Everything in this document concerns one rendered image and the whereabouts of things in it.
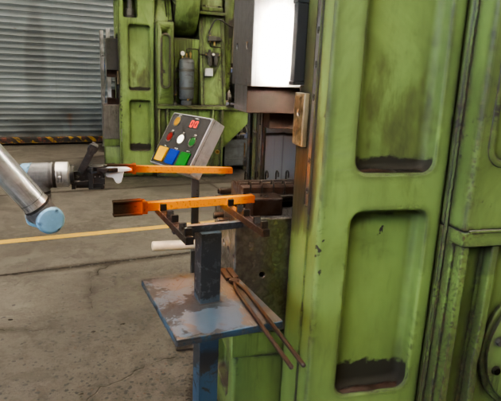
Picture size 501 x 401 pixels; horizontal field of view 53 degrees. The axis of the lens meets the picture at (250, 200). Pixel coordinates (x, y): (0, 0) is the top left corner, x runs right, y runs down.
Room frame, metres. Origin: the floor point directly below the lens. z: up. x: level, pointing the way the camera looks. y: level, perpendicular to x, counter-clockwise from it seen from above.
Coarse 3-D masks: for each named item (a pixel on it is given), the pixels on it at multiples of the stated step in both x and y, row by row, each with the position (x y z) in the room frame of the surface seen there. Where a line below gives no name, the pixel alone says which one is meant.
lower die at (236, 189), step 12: (240, 180) 1.95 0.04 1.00; (252, 180) 1.95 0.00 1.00; (264, 180) 1.96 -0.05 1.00; (240, 192) 1.88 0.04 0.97; (252, 192) 1.86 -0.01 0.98; (264, 192) 1.87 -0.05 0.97; (276, 192) 1.88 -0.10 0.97; (288, 192) 1.89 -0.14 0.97; (240, 204) 1.88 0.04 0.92; (288, 204) 1.89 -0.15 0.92
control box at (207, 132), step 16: (176, 128) 2.49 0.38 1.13; (192, 128) 2.38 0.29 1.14; (208, 128) 2.31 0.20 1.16; (160, 144) 2.51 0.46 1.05; (176, 144) 2.41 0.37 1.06; (208, 144) 2.31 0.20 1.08; (176, 160) 2.34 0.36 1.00; (192, 160) 2.26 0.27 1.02; (208, 160) 2.31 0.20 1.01; (192, 176) 2.25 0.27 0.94
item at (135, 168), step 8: (136, 168) 1.80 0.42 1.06; (144, 168) 1.81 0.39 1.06; (152, 168) 1.82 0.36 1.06; (160, 168) 1.82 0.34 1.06; (168, 168) 1.83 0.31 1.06; (176, 168) 1.84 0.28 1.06; (184, 168) 1.85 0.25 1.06; (192, 168) 1.86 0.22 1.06; (200, 168) 1.86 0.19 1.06; (208, 168) 1.87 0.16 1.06; (216, 168) 1.88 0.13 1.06; (224, 168) 1.89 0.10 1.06; (232, 168) 1.90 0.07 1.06
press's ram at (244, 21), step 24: (240, 0) 1.99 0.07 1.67; (264, 0) 1.81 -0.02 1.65; (288, 0) 1.83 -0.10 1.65; (240, 24) 1.98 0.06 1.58; (264, 24) 1.81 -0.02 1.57; (288, 24) 1.83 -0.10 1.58; (240, 48) 1.96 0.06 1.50; (264, 48) 1.81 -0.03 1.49; (288, 48) 1.83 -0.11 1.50; (240, 72) 1.95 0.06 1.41; (264, 72) 1.81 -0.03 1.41; (288, 72) 1.83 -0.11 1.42
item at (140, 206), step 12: (120, 204) 1.37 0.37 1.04; (132, 204) 1.39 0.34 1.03; (144, 204) 1.39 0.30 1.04; (156, 204) 1.41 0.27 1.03; (168, 204) 1.43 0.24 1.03; (180, 204) 1.44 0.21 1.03; (192, 204) 1.46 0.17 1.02; (204, 204) 1.48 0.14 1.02; (216, 204) 1.49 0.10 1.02; (120, 216) 1.37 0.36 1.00
